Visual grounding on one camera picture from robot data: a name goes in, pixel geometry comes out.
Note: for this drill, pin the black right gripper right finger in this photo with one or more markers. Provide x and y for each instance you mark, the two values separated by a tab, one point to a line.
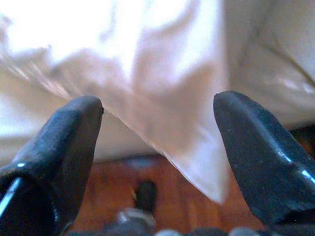
261	159

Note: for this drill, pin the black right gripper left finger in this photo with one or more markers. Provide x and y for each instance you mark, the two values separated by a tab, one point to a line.
59	157

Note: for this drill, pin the bed with grey floral sheet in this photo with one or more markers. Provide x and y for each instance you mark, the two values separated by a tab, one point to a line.
157	73

